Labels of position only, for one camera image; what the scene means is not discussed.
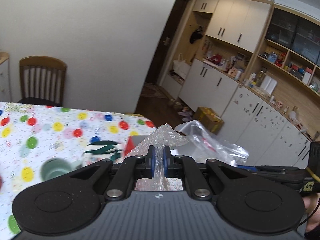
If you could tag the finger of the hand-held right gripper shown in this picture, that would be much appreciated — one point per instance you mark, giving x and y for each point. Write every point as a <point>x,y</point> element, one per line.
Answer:
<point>277,168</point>
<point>275,176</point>

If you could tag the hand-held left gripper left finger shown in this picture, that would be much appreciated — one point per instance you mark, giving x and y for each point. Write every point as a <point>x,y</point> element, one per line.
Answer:
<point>150,162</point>

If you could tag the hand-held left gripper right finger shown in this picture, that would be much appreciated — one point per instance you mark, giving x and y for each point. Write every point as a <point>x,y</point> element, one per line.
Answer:
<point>166,162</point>

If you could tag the clear bubble wrap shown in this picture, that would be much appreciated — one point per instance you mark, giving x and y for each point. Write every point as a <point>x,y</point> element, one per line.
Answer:
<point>165,136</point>

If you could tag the clear plastic bag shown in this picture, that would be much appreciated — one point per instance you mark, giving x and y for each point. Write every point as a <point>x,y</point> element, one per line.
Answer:
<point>220,145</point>

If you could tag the pair of purple slippers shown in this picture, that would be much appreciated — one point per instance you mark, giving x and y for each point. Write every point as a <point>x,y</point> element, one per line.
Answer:
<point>186,115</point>

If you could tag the brown cardboard carton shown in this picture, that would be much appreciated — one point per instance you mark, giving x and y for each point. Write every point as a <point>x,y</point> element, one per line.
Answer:
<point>208,120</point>

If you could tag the pair of tan shoes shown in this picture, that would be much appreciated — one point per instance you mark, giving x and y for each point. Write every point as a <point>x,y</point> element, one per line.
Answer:
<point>175,102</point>

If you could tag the patterned doormat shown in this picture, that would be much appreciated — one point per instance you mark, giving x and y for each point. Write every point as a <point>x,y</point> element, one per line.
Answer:
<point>155,91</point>

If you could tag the assorted shelf items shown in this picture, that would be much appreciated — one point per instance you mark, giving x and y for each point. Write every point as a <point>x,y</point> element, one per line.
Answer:
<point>270,83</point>

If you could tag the polka dot tablecloth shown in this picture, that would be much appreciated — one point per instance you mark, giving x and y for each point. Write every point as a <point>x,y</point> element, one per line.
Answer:
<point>75,120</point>

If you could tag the white shopping bag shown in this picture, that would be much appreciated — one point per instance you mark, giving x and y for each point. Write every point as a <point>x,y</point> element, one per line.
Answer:
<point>181,66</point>

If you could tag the grey-green mug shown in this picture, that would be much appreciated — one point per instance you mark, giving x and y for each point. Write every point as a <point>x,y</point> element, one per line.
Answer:
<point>53,171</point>

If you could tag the red container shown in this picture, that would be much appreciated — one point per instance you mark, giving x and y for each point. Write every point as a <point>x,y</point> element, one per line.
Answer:
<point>217,58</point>

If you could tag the black hanging bag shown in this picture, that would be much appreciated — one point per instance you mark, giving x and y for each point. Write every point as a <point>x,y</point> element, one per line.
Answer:
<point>196,36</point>

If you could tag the dark wooden door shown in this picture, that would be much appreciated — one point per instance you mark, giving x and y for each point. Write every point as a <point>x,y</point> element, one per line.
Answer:
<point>170,30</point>

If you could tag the wooden dining chair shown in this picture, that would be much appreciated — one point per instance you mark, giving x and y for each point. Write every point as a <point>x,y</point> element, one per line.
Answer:
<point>42,62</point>

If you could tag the white sideboard with wooden top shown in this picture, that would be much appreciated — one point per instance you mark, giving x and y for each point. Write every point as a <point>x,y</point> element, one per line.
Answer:
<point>3,80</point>

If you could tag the white wooden wall cabinet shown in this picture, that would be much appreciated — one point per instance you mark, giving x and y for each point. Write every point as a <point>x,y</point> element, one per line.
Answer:
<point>225,12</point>

